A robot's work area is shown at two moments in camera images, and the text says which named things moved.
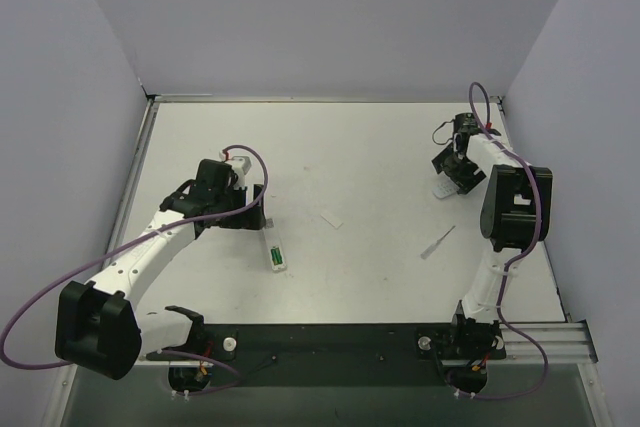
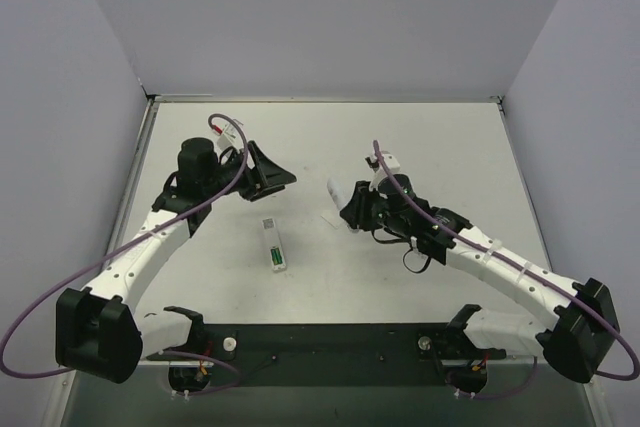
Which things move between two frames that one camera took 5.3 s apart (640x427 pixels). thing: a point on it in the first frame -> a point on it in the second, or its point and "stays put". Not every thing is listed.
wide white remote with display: (445, 186) -> (340, 189)
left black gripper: (256, 208) -> (256, 173)
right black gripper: (460, 175) -> (364, 208)
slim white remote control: (275, 251) stays put
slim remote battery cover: (331, 219) stays put
